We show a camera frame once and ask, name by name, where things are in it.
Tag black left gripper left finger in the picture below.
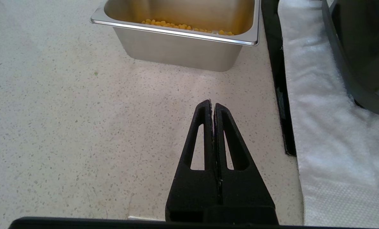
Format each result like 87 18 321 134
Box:
165 99 222 223

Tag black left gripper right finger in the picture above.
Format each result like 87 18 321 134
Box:
213 103 279 225

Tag white towel under cooker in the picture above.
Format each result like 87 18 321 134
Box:
278 0 379 229

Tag black rice cooker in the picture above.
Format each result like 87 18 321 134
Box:
321 0 379 120

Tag long black flat strip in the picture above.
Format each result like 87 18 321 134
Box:
261 0 297 157

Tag rectangular stainless steel tray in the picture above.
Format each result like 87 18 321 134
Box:
90 0 262 72

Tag yellow corn kernels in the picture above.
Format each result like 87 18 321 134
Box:
141 18 235 36

